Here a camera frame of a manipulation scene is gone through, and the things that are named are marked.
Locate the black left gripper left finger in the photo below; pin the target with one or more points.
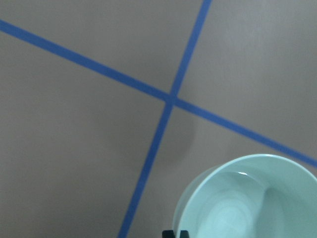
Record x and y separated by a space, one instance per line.
168 234

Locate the light green bowl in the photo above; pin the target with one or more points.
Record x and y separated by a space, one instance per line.
255 196

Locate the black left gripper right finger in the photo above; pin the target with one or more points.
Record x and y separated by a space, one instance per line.
184 234

